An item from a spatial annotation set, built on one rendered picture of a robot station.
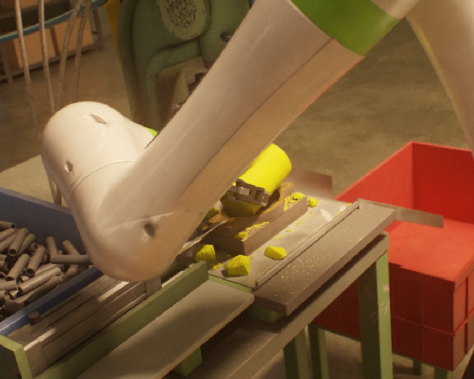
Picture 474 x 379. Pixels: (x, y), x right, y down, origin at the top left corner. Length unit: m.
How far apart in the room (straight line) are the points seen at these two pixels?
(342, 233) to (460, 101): 0.34
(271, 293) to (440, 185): 1.16
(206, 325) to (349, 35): 0.45
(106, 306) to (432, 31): 0.50
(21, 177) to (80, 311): 0.80
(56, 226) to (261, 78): 0.66
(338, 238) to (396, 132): 3.15
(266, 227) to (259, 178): 0.08
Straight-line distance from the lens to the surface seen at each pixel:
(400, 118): 4.46
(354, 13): 0.64
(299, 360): 1.69
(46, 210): 1.26
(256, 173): 1.10
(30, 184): 1.62
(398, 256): 1.95
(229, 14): 1.00
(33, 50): 6.74
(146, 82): 1.15
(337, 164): 3.87
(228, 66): 0.68
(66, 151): 0.83
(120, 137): 0.84
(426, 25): 0.84
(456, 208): 2.10
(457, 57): 0.85
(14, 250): 1.20
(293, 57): 0.65
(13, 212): 1.34
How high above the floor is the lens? 1.54
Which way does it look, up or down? 25 degrees down
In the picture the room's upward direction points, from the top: 8 degrees counter-clockwise
